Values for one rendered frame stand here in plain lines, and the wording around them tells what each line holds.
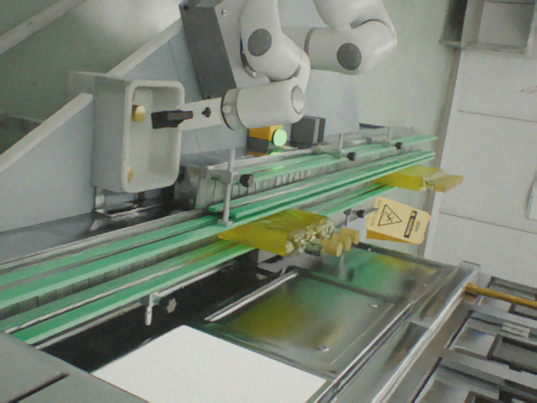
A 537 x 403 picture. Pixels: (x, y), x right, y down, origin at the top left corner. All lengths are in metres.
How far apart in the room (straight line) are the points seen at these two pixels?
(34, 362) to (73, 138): 0.87
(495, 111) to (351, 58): 5.87
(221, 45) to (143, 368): 0.73
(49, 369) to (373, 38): 1.09
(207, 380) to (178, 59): 0.74
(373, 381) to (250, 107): 0.53
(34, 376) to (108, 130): 0.89
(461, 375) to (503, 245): 6.02
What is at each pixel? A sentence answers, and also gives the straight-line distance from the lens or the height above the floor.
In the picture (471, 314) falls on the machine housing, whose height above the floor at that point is 1.44.
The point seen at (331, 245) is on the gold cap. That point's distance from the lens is 1.38.
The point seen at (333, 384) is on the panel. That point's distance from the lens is 1.08.
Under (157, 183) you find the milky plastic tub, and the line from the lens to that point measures 1.28.
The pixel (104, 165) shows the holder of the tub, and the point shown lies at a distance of 1.23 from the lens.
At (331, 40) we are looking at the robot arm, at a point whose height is 1.08.
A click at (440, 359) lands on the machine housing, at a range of 1.32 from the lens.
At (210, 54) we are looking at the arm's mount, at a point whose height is 0.81.
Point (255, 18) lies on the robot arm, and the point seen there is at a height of 1.09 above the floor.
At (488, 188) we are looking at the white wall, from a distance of 7.20.
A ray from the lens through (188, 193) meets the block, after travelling 1.34.
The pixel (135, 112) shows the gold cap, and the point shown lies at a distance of 1.23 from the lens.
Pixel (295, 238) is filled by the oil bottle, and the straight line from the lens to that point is 1.34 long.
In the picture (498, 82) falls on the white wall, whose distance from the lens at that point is 7.13.
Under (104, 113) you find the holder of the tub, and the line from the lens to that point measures 1.22.
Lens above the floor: 1.63
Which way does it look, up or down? 28 degrees down
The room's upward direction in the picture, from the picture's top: 104 degrees clockwise
